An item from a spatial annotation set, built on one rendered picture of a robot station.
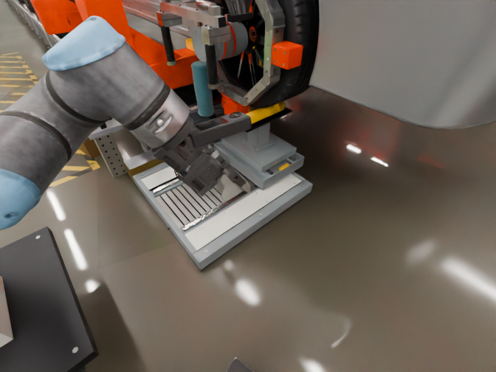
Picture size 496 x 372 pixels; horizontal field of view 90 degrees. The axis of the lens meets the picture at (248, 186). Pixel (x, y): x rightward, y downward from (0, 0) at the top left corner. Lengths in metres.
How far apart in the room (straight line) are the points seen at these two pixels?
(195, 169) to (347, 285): 1.05
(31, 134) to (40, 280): 0.84
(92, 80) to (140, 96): 0.05
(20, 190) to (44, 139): 0.07
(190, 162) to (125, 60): 0.18
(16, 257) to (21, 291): 0.16
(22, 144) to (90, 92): 0.10
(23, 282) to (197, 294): 0.63
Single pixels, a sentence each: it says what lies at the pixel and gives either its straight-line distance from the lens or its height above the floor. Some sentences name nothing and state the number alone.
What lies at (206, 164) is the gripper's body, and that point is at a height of 0.87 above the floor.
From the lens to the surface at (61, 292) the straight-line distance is 1.11.
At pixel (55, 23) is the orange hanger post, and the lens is 3.41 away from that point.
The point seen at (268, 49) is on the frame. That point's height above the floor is 0.86.
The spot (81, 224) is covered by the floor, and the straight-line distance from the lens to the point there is 1.72.
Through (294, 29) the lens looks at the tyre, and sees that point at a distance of 1.09.
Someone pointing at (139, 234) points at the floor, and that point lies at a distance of 1.52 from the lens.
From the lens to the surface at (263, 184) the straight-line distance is 1.45.
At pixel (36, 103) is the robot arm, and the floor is 1.00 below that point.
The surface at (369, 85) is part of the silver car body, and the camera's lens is 0.95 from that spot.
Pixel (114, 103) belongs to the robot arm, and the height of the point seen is 1.00.
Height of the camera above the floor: 1.14
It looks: 44 degrees down
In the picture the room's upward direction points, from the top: straight up
